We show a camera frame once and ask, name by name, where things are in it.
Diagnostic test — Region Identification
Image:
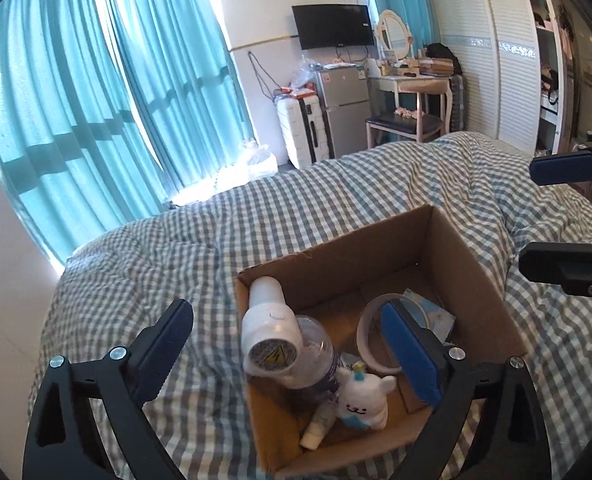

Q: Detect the black wall television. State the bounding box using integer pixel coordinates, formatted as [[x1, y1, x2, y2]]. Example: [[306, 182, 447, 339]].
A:
[[292, 3, 374, 50]]

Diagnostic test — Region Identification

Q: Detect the white hair dryer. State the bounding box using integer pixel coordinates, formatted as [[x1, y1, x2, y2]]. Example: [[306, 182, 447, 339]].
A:
[[241, 276, 302, 377]]

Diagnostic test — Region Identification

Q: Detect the left teal curtain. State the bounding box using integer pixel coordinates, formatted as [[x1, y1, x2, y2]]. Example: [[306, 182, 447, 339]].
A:
[[0, 0, 167, 261]]

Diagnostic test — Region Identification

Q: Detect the white suitcase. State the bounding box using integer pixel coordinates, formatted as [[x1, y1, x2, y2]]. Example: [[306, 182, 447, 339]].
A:
[[274, 93, 331, 170]]

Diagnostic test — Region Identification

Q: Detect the white plush toy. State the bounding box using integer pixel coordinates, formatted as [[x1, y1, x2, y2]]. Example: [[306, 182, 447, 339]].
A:
[[336, 362, 397, 431]]

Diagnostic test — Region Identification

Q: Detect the silver mini fridge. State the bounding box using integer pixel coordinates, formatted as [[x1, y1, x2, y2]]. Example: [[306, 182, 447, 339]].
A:
[[314, 65, 371, 158]]

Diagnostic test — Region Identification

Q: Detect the blue tissue pack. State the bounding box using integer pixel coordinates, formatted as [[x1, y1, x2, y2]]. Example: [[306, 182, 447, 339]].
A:
[[401, 289, 456, 344]]

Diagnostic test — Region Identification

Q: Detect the small white cream tube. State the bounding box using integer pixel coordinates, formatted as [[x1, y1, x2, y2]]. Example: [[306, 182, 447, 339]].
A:
[[299, 396, 337, 451]]

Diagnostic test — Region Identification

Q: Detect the white louvred wardrobe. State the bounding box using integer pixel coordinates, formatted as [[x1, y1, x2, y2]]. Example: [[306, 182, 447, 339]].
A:
[[433, 0, 569, 155]]

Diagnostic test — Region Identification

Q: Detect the black tape roll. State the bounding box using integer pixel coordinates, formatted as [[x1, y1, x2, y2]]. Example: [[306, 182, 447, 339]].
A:
[[356, 292, 402, 376]]

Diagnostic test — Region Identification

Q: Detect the middle teal curtain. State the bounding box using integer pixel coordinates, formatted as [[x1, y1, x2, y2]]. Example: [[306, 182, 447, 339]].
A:
[[105, 0, 254, 191]]

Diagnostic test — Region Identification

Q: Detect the oval vanity mirror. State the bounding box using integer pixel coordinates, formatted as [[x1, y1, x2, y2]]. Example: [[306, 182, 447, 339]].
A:
[[376, 9, 413, 62]]

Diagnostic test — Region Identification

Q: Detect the white dressing table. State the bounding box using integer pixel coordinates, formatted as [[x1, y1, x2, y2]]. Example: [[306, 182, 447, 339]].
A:
[[368, 75, 453, 136]]

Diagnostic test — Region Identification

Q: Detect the clear plastic water bottle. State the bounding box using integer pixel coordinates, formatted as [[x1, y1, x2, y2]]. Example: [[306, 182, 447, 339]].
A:
[[279, 315, 339, 404]]

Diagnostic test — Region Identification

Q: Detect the brown cardboard box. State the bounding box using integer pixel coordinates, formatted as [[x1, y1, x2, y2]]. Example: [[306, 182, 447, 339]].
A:
[[234, 205, 527, 479]]

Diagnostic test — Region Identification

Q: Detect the grey checked bed quilt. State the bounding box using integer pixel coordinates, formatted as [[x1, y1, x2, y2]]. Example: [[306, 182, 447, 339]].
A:
[[36, 132, 592, 479]]

